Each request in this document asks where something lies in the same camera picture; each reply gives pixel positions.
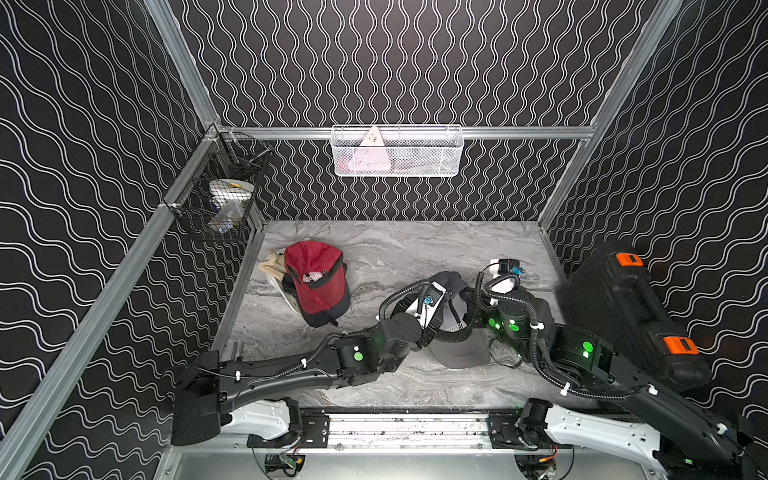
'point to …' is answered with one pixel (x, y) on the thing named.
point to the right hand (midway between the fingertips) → (463, 288)
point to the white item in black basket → (231, 198)
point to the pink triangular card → (372, 154)
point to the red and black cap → (321, 281)
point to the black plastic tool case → (611, 292)
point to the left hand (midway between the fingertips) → (434, 294)
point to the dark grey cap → (453, 344)
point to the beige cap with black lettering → (274, 265)
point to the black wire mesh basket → (226, 154)
